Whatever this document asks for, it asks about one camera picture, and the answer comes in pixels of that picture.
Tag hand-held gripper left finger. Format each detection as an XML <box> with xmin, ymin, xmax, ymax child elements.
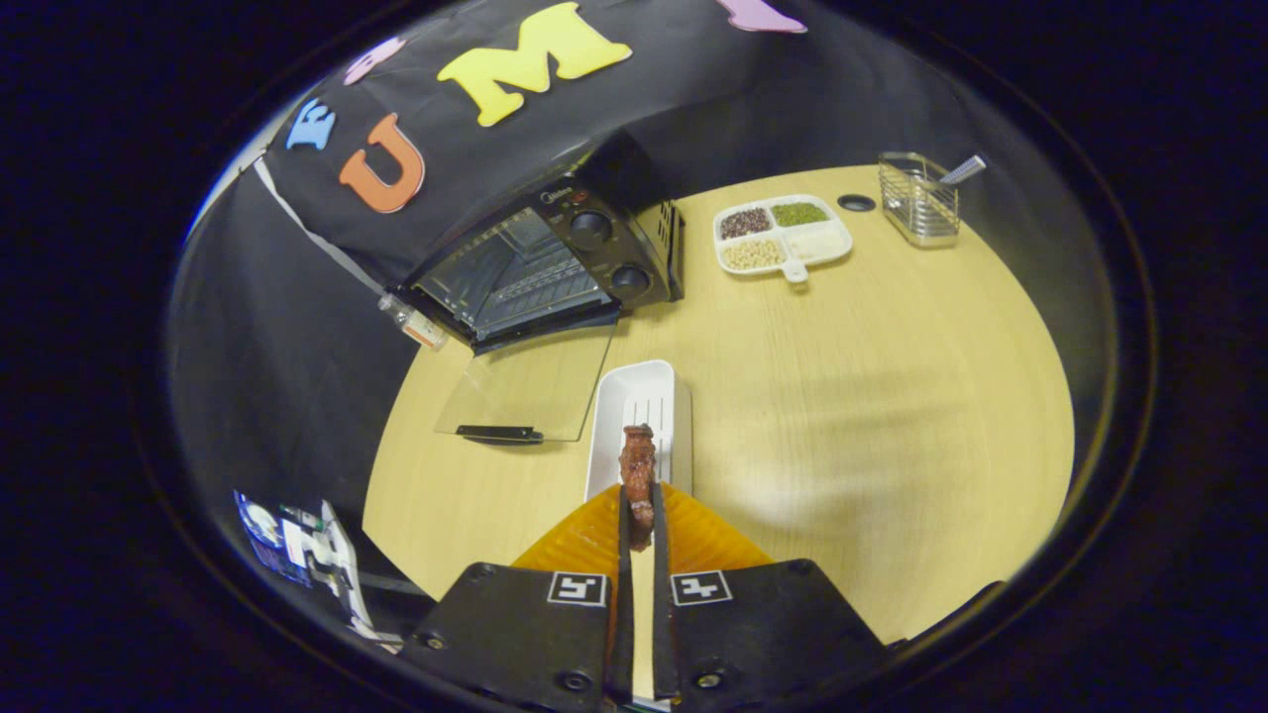
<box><xmin>396</xmin><ymin>482</ymin><xmax>635</xmax><ymax>713</ymax></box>

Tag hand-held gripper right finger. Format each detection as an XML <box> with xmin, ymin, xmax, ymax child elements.
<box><xmin>651</xmin><ymin>482</ymin><xmax>893</xmax><ymax>713</ymax></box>

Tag brown grilled meat slice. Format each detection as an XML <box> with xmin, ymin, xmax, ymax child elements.
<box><xmin>619</xmin><ymin>424</ymin><xmax>658</xmax><ymax>553</ymax></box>

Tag black toaster oven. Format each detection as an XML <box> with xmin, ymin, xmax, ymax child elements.
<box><xmin>386</xmin><ymin>134</ymin><xmax>687</xmax><ymax>445</ymax></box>

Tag white ribbed food tray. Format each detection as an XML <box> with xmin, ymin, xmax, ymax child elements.
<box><xmin>584</xmin><ymin>359</ymin><xmax>692</xmax><ymax>501</ymax></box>

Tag white blue printed object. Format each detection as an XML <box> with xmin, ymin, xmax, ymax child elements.
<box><xmin>234</xmin><ymin>489</ymin><xmax>402</xmax><ymax>650</ymax></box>

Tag clear bottle orange label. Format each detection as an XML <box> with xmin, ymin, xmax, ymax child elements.
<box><xmin>376</xmin><ymin>293</ymin><xmax>449</xmax><ymax>352</ymax></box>

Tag white divided grain tray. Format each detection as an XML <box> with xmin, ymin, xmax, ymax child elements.
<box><xmin>713</xmin><ymin>194</ymin><xmax>854</xmax><ymax>284</ymax></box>

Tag metal wire utensil holder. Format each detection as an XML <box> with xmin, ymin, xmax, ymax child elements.
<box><xmin>878</xmin><ymin>151</ymin><xmax>962</xmax><ymax>249</ymax></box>

